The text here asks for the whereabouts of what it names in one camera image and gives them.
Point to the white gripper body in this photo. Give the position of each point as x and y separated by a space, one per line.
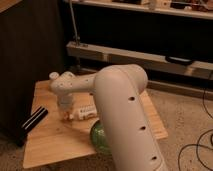
65 107

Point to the white plastic bottle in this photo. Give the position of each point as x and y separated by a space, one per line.
85 112

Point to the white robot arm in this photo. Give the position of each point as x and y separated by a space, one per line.
117 92

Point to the white paper cup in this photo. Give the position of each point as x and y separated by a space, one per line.
53 76

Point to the wooden table board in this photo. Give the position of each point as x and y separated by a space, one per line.
53 140

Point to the green bowl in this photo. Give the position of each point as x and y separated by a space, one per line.
98 139

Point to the grey metal beam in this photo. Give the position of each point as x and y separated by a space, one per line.
149 61

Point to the metal pole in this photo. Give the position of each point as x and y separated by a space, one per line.
76 36

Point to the upper shelf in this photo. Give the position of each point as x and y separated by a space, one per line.
144 8

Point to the black handle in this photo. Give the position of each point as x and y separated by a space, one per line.
179 61

